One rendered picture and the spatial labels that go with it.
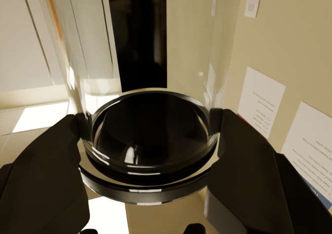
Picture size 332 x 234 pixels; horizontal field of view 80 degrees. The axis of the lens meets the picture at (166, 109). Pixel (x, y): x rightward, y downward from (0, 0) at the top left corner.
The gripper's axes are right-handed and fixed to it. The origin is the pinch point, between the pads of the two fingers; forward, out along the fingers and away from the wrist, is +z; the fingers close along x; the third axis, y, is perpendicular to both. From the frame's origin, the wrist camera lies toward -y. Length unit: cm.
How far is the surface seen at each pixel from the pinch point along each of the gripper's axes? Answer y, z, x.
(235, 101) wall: 38, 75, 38
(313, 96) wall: 19, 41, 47
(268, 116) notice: 34, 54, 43
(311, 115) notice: 25, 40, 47
